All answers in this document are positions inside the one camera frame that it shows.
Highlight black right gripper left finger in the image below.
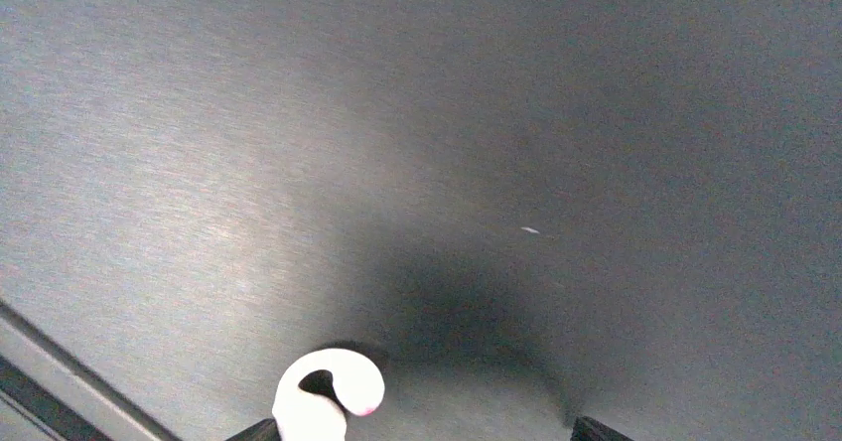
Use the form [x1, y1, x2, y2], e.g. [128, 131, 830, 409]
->
[225, 418, 282, 441]

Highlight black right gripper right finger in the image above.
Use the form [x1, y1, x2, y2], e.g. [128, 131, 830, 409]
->
[570, 416, 632, 441]

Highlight white earbud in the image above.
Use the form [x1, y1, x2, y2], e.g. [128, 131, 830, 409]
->
[271, 348, 385, 441]

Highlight black front mounting rail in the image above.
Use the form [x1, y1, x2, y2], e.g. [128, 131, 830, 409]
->
[1, 302, 179, 440]

